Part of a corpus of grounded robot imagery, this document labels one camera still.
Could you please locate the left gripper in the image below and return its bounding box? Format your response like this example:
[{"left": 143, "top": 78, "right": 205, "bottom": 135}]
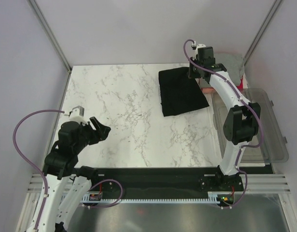
[{"left": 73, "top": 116, "right": 111, "bottom": 153}]

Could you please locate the black t-shirt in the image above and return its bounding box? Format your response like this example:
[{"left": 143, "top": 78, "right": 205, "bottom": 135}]
[{"left": 158, "top": 67, "right": 209, "bottom": 117}]

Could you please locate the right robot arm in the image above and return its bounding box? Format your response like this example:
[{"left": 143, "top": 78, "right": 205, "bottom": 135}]
[{"left": 187, "top": 42, "right": 261, "bottom": 190}]

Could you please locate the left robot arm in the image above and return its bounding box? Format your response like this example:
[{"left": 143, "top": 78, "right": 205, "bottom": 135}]
[{"left": 27, "top": 116, "right": 111, "bottom": 232}]

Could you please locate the folded grey t-shirt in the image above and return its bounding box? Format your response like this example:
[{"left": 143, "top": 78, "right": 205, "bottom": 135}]
[{"left": 214, "top": 53, "right": 245, "bottom": 86}]

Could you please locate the folded peach t-shirt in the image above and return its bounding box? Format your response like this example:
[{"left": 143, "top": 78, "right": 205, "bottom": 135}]
[{"left": 198, "top": 72, "right": 249, "bottom": 95}]

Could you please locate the folded red t-shirt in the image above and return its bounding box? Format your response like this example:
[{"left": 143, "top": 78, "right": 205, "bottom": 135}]
[{"left": 237, "top": 77, "right": 247, "bottom": 91}]

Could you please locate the clear plastic bin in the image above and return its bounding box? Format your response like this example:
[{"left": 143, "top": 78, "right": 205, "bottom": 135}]
[{"left": 211, "top": 88, "right": 289, "bottom": 166}]

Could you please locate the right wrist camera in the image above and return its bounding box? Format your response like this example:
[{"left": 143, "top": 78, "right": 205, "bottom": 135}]
[{"left": 191, "top": 43, "right": 206, "bottom": 53}]

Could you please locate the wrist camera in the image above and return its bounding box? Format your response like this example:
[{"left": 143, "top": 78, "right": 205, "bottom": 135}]
[
  {"left": 63, "top": 106, "right": 88, "bottom": 126},
  {"left": 191, "top": 43, "right": 206, "bottom": 53}
]

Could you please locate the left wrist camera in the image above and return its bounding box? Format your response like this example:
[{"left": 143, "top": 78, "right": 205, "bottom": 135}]
[{"left": 63, "top": 106, "right": 88, "bottom": 126}]

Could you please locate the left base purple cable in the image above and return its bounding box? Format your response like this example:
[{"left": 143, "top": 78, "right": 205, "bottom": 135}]
[{"left": 82, "top": 178, "right": 124, "bottom": 210}]

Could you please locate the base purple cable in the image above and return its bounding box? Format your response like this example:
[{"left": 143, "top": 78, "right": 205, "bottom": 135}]
[
  {"left": 217, "top": 169, "right": 248, "bottom": 210},
  {"left": 82, "top": 178, "right": 124, "bottom": 210}
]

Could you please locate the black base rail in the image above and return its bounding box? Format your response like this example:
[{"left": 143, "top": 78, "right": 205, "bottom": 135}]
[{"left": 92, "top": 167, "right": 243, "bottom": 199}]

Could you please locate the right aluminium frame post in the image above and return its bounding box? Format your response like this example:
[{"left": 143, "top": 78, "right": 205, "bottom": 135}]
[{"left": 244, "top": 0, "right": 284, "bottom": 67}]

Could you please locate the aluminium frame post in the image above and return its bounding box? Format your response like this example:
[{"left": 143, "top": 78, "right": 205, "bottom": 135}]
[
  {"left": 244, "top": 0, "right": 284, "bottom": 67},
  {"left": 27, "top": 0, "right": 72, "bottom": 74}
]

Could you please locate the left aluminium frame post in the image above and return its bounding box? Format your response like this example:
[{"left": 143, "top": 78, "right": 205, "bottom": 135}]
[{"left": 27, "top": 0, "right": 72, "bottom": 74}]

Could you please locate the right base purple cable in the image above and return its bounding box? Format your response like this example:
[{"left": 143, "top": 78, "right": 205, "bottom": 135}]
[{"left": 217, "top": 169, "right": 248, "bottom": 210}]

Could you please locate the white slotted cable duct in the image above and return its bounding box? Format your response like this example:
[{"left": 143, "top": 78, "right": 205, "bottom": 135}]
[{"left": 80, "top": 192, "right": 235, "bottom": 205}]

